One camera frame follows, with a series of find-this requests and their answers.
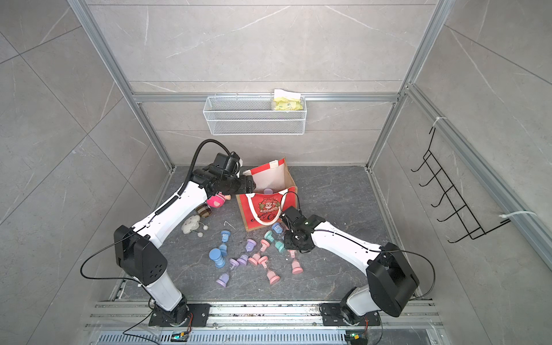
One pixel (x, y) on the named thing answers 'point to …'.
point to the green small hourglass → (279, 245)
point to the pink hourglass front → (272, 277)
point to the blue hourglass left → (225, 238)
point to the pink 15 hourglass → (296, 268)
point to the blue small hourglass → (277, 227)
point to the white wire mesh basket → (251, 115)
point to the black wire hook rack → (471, 225)
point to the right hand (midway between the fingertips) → (293, 243)
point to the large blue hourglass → (215, 254)
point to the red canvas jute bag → (274, 192)
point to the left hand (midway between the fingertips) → (251, 182)
